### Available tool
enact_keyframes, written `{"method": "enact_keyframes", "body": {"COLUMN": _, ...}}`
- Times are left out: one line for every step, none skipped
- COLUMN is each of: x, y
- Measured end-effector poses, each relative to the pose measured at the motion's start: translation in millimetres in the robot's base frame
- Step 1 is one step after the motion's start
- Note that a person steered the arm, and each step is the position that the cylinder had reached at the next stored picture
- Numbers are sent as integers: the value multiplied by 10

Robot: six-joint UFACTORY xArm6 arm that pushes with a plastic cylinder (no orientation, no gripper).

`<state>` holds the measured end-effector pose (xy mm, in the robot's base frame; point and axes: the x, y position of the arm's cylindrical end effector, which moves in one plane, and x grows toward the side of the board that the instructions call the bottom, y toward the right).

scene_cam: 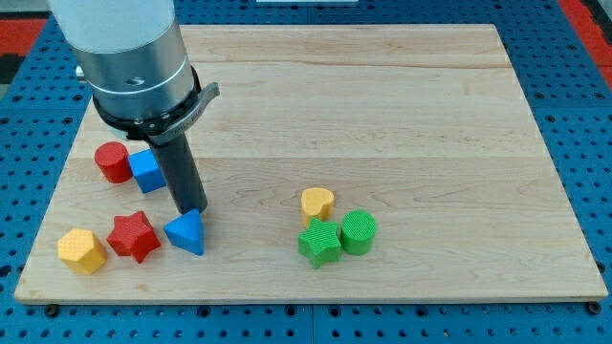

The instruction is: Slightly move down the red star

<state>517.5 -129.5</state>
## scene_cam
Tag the green cylinder block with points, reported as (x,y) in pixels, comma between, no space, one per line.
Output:
(358,230)

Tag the blue cube block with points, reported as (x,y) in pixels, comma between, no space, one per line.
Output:
(146,171)

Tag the yellow hexagon block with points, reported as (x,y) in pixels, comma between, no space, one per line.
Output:
(81,251)

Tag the red star block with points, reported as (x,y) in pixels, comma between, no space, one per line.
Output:
(133,236)

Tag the yellow heart block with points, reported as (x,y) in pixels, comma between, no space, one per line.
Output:
(316,202)

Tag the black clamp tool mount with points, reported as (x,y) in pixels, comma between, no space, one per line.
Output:
(168,125)

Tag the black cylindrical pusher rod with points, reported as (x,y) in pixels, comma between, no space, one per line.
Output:
(181,174)

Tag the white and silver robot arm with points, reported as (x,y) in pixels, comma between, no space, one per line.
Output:
(133,56)

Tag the green star block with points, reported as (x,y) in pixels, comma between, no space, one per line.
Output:
(320,243)

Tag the light wooden board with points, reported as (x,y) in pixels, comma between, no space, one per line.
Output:
(425,127)

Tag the red cylinder block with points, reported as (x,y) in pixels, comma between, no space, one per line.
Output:
(112,160)

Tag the blue triangle block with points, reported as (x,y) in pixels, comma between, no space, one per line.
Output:
(187,232)

